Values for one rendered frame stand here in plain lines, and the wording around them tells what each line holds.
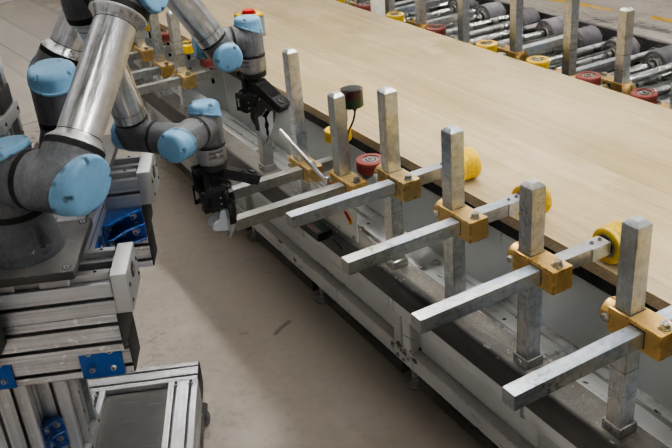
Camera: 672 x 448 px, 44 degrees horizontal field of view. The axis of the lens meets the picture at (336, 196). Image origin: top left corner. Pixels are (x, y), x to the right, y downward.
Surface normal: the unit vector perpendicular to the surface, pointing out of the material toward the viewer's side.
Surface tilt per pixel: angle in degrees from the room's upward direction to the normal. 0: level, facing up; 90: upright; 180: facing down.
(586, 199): 0
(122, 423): 0
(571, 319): 90
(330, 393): 0
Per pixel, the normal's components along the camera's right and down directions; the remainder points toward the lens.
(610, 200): -0.07, -0.89
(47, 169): -0.33, -0.33
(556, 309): -0.86, 0.28
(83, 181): 0.88, 0.23
